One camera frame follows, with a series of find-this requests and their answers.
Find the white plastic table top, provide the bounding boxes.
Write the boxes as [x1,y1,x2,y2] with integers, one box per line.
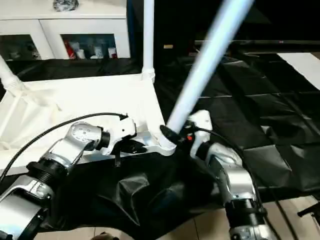
[0,72,177,177]

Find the white plastic table leg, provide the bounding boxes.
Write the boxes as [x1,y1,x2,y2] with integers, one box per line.
[0,55,26,98]
[165,0,255,136]
[142,0,156,82]

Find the black table mat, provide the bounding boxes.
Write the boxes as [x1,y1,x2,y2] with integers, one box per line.
[0,52,320,238]

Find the black low cabinet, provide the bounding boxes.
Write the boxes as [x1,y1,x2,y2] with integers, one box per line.
[127,0,320,58]

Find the white flat sheet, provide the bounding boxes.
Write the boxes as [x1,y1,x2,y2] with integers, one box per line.
[277,52,320,91]

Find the white glass-door cabinet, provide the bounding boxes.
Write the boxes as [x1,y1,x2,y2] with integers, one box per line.
[0,0,132,62]

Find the clear crystal trophy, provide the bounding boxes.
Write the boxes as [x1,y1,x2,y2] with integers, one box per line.
[52,0,80,13]

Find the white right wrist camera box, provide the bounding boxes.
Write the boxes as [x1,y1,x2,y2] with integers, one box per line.
[188,110,214,160]

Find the black floor cables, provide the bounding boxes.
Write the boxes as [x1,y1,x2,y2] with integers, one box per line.
[297,202,320,219]

